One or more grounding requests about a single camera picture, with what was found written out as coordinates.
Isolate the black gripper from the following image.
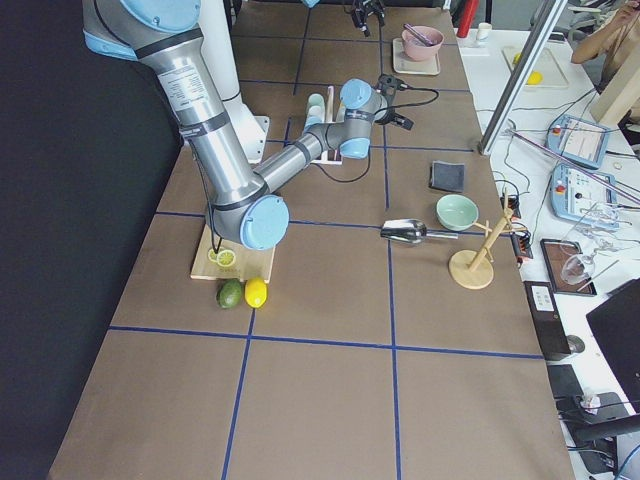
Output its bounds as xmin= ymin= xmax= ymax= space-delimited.
xmin=352 ymin=0 xmax=385 ymax=37
xmin=377 ymin=74 xmax=414 ymax=130

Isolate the mint green cup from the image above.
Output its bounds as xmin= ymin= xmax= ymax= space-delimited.
xmin=306 ymin=93 xmax=325 ymax=119

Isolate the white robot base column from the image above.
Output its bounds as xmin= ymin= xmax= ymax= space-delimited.
xmin=198 ymin=0 xmax=270 ymax=164

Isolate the small paper cup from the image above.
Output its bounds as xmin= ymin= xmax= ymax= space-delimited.
xmin=476 ymin=22 xmax=492 ymax=43

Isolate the pink bowl with ice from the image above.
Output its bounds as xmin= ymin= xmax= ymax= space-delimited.
xmin=402 ymin=25 xmax=444 ymax=61

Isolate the beige plastic tray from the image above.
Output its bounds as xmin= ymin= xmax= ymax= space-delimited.
xmin=392 ymin=38 xmax=441 ymax=76

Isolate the grey cloth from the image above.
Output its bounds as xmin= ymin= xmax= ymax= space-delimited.
xmin=429 ymin=160 xmax=465 ymax=193

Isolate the red bottle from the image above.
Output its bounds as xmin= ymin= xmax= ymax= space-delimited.
xmin=456 ymin=0 xmax=480 ymax=39

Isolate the green bowl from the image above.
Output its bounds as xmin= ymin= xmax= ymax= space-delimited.
xmin=436 ymin=194 xmax=479 ymax=232

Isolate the steel scoop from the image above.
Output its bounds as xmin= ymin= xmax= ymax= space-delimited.
xmin=380 ymin=218 xmax=459 ymax=245

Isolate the lemon on side tray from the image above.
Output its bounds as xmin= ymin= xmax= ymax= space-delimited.
xmin=526 ymin=71 xmax=543 ymax=86

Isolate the white side tray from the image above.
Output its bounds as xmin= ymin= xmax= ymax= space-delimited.
xmin=501 ymin=45 xmax=569 ymax=89

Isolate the wooden mug tree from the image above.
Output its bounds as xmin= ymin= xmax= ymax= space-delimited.
xmin=448 ymin=191 xmax=522 ymax=290

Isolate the teach pendant upper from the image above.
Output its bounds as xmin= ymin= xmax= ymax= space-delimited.
xmin=546 ymin=114 xmax=613 ymax=170

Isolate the teach pendant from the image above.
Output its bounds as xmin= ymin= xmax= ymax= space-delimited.
xmin=546 ymin=114 xmax=613 ymax=170
xmin=550 ymin=164 xmax=617 ymax=220

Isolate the teach pendant lower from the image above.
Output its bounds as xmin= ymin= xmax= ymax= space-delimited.
xmin=550 ymin=164 xmax=617 ymax=220

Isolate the wooden cutting board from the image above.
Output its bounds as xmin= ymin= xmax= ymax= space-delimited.
xmin=190 ymin=224 xmax=276 ymax=283

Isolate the lemon slice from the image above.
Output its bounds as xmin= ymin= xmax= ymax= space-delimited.
xmin=217 ymin=249 xmax=236 ymax=268
xmin=207 ymin=248 xmax=221 ymax=264

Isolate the wine glass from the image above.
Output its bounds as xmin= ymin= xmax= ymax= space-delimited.
xmin=559 ymin=199 xmax=626 ymax=286

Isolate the avocado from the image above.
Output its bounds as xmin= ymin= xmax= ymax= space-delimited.
xmin=216 ymin=279 xmax=243 ymax=309

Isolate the white wire cup rack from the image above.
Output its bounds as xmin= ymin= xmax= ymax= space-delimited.
xmin=302 ymin=85 xmax=347 ymax=166

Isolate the aluminium frame post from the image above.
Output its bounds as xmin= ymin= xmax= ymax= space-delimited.
xmin=478 ymin=0 xmax=568 ymax=156

